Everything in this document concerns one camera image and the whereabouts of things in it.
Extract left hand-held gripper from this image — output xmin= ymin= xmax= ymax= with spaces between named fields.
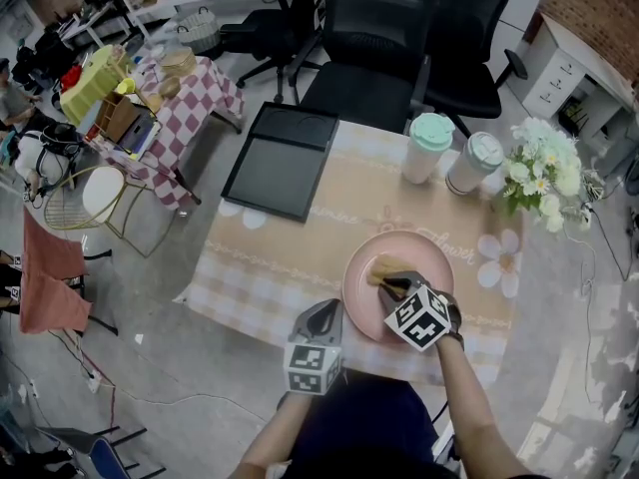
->
xmin=283 ymin=296 xmax=346 ymax=397

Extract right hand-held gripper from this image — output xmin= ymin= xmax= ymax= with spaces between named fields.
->
xmin=377 ymin=269 xmax=453 ymax=352

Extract yellow sponge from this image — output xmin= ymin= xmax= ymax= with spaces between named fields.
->
xmin=366 ymin=252 xmax=415 ymax=288

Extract pink big plate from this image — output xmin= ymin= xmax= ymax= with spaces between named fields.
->
xmin=341 ymin=231 xmax=456 ymax=346

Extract person's left forearm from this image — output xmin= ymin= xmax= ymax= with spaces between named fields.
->
xmin=237 ymin=391 xmax=314 ymax=479

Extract person's right forearm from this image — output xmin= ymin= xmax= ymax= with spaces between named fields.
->
xmin=436 ymin=339 xmax=530 ymax=479

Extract person's right hand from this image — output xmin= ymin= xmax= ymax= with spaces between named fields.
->
xmin=438 ymin=293 xmax=466 ymax=352

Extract person's navy shorts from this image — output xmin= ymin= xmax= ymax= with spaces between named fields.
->
xmin=289 ymin=369 xmax=440 ymax=473

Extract cup with grey lid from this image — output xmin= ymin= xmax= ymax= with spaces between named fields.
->
xmin=444 ymin=131 xmax=505 ymax=197

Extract cup with mint lid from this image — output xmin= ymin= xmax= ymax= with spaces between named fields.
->
xmin=402 ymin=112 xmax=456 ymax=185

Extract black tray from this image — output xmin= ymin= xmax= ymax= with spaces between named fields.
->
xmin=220 ymin=100 xmax=341 ymax=225

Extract white flower bouquet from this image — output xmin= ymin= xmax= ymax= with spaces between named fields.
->
xmin=498 ymin=116 xmax=608 ymax=234

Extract black folding chair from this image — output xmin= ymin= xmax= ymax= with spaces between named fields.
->
xmin=64 ymin=249 xmax=121 ymax=338

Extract black router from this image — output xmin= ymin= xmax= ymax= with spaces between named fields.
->
xmin=557 ymin=98 xmax=590 ymax=137

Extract blue chair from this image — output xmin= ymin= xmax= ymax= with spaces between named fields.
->
xmin=34 ymin=424 xmax=169 ymax=479

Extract black mesh office chair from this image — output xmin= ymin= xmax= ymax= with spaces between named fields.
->
xmin=292 ymin=0 xmax=440 ymax=137

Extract pink checked tablecloth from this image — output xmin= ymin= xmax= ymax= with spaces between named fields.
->
xmin=99 ymin=52 xmax=246 ymax=212

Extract white desk with drawers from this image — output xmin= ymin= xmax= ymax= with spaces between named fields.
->
xmin=521 ymin=12 xmax=639 ymax=124

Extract pink cloth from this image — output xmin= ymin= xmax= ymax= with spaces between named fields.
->
xmin=19 ymin=207 xmax=94 ymax=336

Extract cardboard box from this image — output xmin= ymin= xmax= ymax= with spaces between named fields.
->
xmin=94 ymin=90 xmax=146 ymax=144

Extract grey woven basket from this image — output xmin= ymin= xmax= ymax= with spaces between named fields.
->
xmin=175 ymin=6 xmax=221 ymax=54

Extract yellow-green tablecloth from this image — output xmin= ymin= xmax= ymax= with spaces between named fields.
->
xmin=58 ymin=43 xmax=131 ymax=127

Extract white floor cable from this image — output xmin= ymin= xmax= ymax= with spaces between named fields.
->
xmin=99 ymin=376 xmax=271 ymax=423

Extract red cable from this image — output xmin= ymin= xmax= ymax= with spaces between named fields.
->
xmin=49 ymin=331 xmax=119 ymax=448

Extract gold wire chair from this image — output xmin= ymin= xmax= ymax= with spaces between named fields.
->
xmin=43 ymin=165 xmax=181 ymax=258

